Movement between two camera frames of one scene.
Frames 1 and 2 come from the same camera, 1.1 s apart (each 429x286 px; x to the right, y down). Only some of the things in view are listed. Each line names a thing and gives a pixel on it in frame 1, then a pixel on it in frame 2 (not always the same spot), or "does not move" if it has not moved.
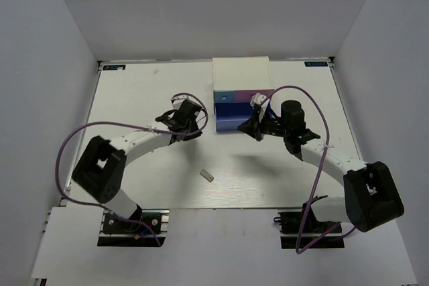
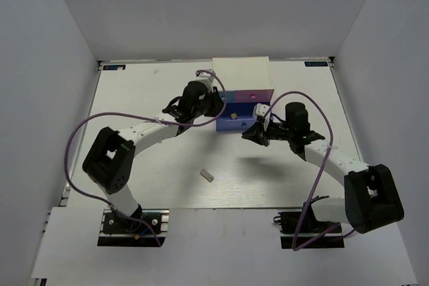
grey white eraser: x=206 y=175 does not move
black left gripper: x=194 y=135 → x=218 y=104
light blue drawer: x=223 y=96 does not move
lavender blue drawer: x=230 y=116 does not move
